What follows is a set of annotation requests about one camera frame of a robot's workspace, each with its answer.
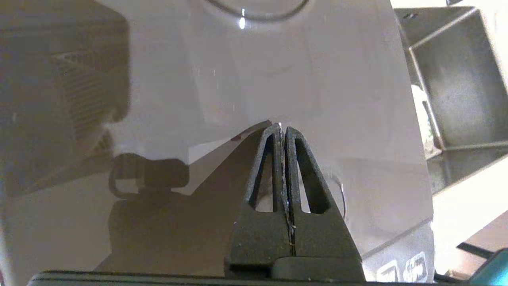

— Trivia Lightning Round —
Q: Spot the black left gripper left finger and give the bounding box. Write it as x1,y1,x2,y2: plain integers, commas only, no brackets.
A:
223,123,295,278

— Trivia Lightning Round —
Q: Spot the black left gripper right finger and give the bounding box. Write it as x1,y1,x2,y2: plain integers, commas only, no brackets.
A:
284,126,366,281

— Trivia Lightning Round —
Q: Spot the black rice cooker lid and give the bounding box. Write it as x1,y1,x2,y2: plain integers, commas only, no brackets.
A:
0,0,434,286

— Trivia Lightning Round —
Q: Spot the teal plastic object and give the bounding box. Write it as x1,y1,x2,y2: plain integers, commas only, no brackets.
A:
468,248,508,286

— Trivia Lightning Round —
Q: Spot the stainless steel sink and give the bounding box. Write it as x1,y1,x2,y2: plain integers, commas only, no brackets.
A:
392,6,508,196

